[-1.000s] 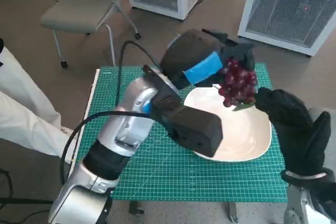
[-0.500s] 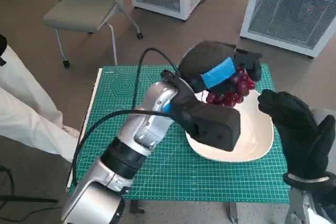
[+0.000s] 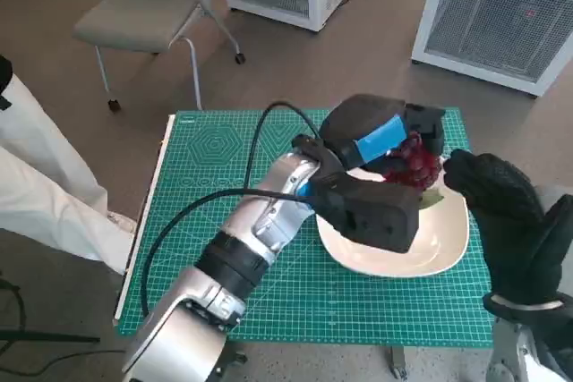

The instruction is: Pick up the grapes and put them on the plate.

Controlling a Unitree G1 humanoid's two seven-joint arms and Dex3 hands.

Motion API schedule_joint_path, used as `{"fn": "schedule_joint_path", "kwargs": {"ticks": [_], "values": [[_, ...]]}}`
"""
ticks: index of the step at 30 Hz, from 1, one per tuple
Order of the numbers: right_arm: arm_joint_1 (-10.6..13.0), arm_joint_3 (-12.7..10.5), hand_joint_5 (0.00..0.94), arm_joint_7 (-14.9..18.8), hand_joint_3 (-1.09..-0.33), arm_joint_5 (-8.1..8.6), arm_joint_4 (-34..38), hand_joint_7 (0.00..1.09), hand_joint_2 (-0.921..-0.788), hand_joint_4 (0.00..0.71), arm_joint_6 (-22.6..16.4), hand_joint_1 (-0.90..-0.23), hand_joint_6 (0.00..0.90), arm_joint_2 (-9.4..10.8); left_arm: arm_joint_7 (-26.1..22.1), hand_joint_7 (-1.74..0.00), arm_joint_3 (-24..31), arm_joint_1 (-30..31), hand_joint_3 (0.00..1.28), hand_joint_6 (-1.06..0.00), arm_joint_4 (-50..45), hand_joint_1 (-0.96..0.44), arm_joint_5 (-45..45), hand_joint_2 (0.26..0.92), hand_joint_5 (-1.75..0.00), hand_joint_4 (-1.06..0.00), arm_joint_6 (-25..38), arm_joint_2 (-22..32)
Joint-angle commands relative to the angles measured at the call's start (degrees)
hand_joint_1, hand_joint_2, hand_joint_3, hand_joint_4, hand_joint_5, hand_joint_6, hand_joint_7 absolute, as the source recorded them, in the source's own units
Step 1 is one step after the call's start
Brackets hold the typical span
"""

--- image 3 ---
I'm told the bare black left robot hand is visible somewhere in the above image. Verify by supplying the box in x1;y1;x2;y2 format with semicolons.
321;93;448;182

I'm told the white plate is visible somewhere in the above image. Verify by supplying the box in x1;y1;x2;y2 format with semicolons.
315;156;470;278

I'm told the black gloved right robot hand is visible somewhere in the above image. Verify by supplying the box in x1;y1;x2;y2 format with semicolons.
442;149;573;311

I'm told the red toy grape bunch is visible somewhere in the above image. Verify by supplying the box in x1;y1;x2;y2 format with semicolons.
382;131;445;212

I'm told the black stand bar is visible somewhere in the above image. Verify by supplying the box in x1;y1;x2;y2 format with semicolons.
0;329;100;345

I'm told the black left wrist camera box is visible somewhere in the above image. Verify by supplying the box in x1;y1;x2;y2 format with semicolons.
293;133;421;254

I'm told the green cutting mat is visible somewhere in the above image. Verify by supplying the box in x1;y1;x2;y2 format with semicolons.
116;106;496;350

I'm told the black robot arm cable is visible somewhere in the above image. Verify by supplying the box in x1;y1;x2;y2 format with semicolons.
141;101;323;317

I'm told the grey chair with castors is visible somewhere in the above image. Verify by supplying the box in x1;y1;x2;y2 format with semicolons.
56;0;247;111

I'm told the person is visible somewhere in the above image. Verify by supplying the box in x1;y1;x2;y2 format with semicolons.
0;55;135;276

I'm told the metal table leg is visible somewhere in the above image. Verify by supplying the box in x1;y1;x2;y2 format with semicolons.
387;345;408;381
227;345;248;366

